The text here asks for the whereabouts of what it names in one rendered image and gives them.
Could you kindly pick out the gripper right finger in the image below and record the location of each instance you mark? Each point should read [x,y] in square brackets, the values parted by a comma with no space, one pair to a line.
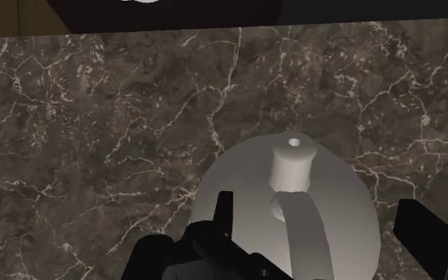
[429,236]

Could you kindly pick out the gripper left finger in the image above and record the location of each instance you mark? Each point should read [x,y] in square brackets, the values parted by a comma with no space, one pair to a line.
[216,248]

